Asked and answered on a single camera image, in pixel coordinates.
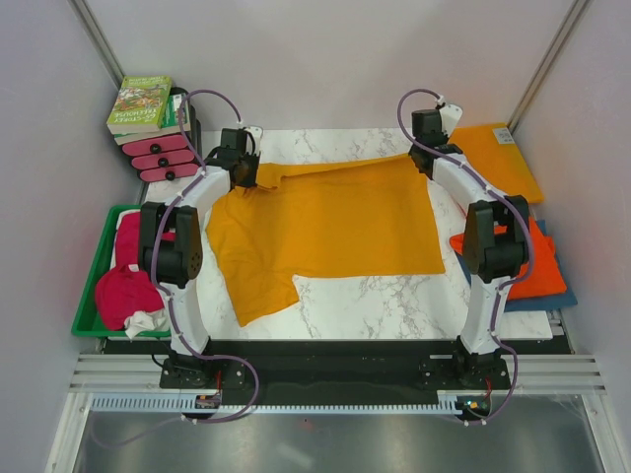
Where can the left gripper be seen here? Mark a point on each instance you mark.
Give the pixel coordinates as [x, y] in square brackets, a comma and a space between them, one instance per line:
[254, 160]

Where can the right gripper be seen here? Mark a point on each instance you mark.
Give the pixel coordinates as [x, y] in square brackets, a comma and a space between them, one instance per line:
[446, 139]

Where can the yellow t shirt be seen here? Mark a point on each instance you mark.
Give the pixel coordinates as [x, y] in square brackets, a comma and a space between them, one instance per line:
[336, 220]

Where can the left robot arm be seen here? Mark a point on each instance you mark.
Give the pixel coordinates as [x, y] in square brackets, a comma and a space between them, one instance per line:
[170, 235]

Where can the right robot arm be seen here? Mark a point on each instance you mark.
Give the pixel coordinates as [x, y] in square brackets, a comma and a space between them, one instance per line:
[497, 245]

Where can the pink and black drawer unit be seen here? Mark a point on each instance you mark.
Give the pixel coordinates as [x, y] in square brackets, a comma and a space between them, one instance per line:
[168, 157]

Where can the orange plastic folder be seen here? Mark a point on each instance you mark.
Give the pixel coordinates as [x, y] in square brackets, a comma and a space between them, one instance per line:
[493, 152]

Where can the green illustrated book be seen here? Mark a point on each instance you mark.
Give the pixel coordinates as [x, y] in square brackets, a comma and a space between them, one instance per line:
[140, 105]

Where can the magenta t shirt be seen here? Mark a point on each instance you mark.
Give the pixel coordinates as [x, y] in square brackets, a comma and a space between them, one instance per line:
[125, 287]

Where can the white t shirt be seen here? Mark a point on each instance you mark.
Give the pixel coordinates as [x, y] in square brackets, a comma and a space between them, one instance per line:
[142, 321]

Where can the folded orange t shirt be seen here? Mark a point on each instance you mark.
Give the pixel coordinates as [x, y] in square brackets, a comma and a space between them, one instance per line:
[542, 266]

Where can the green plastic tray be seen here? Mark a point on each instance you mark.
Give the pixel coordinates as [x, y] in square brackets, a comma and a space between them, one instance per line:
[87, 322]

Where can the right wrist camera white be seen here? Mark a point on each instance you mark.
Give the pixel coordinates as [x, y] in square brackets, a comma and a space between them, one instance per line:
[450, 115]

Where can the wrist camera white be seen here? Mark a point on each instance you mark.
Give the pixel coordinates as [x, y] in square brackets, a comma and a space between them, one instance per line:
[253, 139]
[450, 115]

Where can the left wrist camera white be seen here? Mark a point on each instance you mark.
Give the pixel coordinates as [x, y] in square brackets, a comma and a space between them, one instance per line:
[253, 139]

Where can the right aluminium corner post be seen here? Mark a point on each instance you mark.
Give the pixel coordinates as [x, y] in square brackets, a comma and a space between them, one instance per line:
[569, 24]

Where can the aluminium corner post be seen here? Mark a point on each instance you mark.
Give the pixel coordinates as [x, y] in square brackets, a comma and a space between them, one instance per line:
[569, 24]
[97, 37]

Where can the left aluminium corner post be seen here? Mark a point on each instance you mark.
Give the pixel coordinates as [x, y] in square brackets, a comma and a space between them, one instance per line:
[97, 37]

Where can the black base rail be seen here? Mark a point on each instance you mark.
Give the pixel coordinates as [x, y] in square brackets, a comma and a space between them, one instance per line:
[326, 373]

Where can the white slotted cable duct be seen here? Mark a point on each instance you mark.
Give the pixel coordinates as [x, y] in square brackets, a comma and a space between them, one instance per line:
[206, 405]

